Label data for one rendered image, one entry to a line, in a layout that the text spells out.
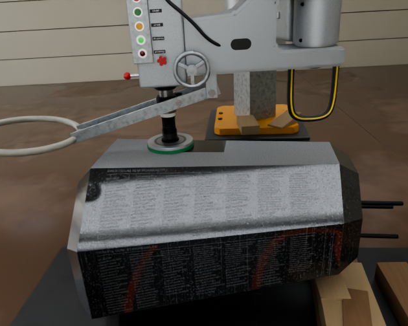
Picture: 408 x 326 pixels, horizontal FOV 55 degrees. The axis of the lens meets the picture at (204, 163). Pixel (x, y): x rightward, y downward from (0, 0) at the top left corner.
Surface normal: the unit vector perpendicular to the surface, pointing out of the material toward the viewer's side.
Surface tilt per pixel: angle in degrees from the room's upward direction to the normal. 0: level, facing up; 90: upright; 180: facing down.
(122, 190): 45
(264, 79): 90
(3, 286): 0
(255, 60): 90
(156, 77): 90
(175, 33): 90
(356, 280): 0
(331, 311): 0
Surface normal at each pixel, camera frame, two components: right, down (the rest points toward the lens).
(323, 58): 0.05, 0.40
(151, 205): -0.09, -0.36
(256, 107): 0.43, 0.35
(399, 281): -0.05, -0.91
